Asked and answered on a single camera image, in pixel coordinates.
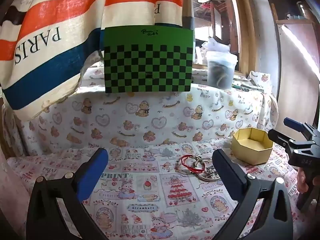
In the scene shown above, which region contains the green checkered board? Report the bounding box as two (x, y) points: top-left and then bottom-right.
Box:
(103, 26), (195, 94)

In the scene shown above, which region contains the wooden window frame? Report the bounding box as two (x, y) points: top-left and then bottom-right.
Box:
(206, 0), (258, 76)

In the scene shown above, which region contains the striped woven sack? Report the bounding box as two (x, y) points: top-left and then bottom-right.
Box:
(0, 0), (193, 120)

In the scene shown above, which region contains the wooden board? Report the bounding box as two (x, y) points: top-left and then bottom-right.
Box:
(271, 3), (320, 132)

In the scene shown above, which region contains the gold octagonal box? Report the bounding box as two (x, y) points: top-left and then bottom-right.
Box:
(231, 127), (274, 166)

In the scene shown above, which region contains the dark green tool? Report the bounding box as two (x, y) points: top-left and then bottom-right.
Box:
(232, 84), (265, 92)

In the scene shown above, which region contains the bear printed cloth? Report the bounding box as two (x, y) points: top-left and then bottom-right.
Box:
(2, 66), (279, 157)

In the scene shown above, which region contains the clear plastic bucket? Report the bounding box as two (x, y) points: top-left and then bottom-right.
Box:
(205, 50), (238, 90)

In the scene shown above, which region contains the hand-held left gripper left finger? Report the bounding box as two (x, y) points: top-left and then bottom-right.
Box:
(26, 147), (109, 240)

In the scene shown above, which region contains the crumpled plastic bag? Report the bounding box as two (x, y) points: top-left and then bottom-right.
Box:
(201, 37), (232, 53)

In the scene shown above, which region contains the red cord bracelet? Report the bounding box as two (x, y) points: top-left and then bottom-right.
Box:
(180, 155), (205, 175)

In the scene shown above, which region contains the strawberry printed cloth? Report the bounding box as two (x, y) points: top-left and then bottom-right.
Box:
(6, 136), (313, 240)

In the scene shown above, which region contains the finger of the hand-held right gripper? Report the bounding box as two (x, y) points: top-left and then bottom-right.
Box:
(283, 117), (320, 143)
(268, 129), (301, 161)

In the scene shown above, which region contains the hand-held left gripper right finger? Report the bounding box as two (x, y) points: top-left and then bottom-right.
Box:
(212, 149), (293, 240)

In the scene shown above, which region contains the person's right hand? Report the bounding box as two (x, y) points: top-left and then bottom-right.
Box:
(296, 167), (315, 196)

